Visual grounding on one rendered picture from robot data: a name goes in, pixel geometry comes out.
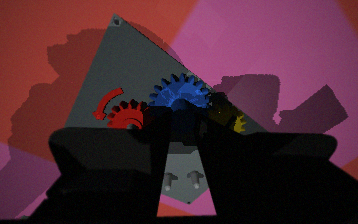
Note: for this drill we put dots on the yellow gear with black stripe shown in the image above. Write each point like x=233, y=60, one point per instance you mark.
x=228, y=117

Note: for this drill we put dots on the grey triangular board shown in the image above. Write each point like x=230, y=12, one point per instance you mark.
x=126, y=58

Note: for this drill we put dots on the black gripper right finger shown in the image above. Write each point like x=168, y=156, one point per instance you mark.
x=231, y=160

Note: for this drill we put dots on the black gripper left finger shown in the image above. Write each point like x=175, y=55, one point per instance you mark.
x=143, y=149

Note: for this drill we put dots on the red gear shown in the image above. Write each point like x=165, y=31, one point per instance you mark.
x=124, y=115

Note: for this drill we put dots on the blue gear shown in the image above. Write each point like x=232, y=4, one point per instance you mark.
x=182, y=98

